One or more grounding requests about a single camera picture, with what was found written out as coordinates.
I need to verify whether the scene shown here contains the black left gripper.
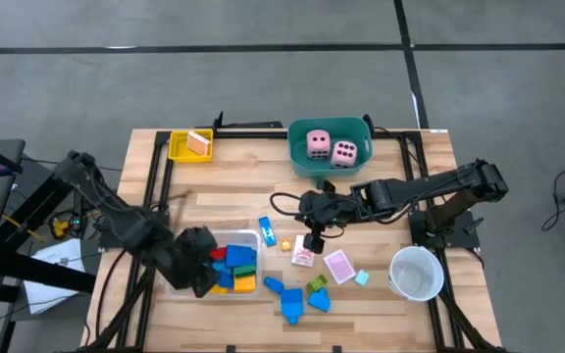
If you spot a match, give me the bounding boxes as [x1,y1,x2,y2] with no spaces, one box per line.
[157,225,220,299]

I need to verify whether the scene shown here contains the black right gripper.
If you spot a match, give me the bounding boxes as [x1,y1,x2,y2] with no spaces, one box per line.
[297,189,360,255]

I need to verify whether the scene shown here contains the square blue toy block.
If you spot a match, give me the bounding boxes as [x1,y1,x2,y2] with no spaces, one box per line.
[225,243,258,270]

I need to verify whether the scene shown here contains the large yellow toy block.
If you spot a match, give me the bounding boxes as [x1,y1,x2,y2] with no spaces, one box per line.
[232,274,258,294]

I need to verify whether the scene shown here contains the blue patterned rectangular toy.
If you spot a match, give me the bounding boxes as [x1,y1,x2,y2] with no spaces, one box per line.
[257,216,278,248]

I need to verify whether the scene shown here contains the pink foam die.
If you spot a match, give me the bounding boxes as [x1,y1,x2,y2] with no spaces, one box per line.
[305,128,333,161]
[330,140,359,171]

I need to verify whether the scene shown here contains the lime green toy block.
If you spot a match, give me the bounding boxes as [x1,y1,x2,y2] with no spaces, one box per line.
[304,274,330,294]

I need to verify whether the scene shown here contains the clear plastic container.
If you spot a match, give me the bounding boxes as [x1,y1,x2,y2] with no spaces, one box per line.
[164,228,263,300]

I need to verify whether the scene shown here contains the blue two-stud toy block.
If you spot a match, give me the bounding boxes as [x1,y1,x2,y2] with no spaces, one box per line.
[306,286,333,314]

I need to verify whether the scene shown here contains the small blue toy block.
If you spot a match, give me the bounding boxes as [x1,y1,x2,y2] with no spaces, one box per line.
[263,276,285,295]

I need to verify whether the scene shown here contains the blue single-stud toy block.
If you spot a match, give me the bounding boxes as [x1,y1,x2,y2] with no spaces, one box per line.
[280,287,305,326]

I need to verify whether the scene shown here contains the teal plastic bin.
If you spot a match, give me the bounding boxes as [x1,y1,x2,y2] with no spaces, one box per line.
[285,116,375,179]

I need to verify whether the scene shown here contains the yellow plastic basket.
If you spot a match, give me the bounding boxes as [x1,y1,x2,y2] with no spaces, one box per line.
[167,127,215,164]

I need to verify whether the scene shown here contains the white paper sheets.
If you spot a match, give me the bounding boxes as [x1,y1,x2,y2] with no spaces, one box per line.
[23,238,87,316]

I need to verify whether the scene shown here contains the black stand base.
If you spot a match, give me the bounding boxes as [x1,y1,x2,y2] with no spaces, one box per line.
[0,169,98,295]

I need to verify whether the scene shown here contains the black aluminium table frame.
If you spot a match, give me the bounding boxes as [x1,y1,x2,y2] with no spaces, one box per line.
[80,111,507,353]

